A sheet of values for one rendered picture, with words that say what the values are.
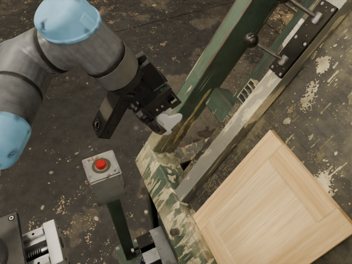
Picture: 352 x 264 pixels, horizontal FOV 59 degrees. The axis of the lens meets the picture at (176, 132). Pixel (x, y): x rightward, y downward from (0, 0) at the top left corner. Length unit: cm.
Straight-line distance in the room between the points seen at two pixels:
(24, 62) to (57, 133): 215
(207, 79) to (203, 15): 280
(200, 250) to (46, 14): 81
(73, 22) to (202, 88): 72
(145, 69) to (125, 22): 323
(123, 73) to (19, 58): 14
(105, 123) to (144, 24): 313
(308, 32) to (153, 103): 45
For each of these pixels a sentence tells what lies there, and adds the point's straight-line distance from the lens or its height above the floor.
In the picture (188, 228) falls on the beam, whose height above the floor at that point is 90.
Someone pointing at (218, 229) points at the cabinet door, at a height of 95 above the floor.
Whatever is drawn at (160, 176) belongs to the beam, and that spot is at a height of 89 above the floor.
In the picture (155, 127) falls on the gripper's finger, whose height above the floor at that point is 143.
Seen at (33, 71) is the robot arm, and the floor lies 161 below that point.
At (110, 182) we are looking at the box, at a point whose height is 90.
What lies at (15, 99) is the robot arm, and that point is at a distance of 43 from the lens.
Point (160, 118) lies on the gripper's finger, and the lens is 62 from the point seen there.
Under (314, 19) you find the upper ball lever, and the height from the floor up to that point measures 149.
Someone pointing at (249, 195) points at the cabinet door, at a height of 109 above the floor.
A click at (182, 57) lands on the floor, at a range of 317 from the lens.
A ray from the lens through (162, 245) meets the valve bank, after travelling 121.
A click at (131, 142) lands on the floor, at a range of 242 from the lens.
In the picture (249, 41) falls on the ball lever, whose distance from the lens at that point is 81.
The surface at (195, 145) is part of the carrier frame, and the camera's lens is 138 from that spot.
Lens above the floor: 188
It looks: 50 degrees down
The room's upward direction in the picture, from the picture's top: straight up
